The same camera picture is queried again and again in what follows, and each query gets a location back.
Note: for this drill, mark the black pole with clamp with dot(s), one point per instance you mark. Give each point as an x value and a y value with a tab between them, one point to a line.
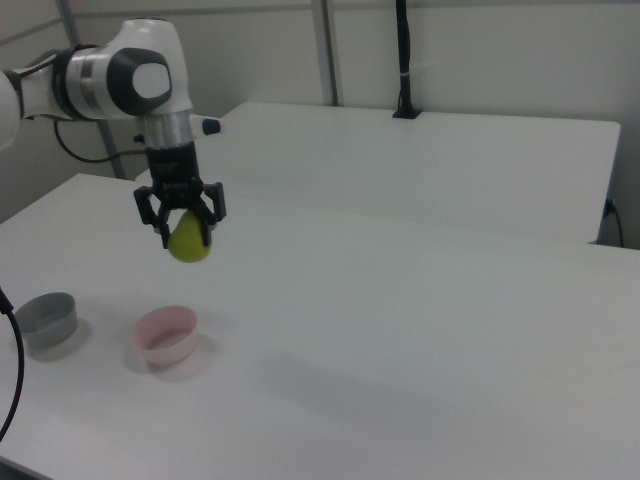
404	60

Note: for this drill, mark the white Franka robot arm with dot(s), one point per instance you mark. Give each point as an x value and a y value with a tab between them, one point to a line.
145	45

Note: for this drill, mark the green pear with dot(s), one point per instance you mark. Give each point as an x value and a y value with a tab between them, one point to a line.
187	250

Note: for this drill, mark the white side table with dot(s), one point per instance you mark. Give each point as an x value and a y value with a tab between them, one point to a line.
400	165

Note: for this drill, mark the grey plastic bowl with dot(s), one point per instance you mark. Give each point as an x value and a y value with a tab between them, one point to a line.
50	333

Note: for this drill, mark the pink plastic bowl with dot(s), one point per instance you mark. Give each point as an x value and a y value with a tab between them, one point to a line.
165	353

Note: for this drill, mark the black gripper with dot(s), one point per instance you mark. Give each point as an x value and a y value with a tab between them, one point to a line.
174	170

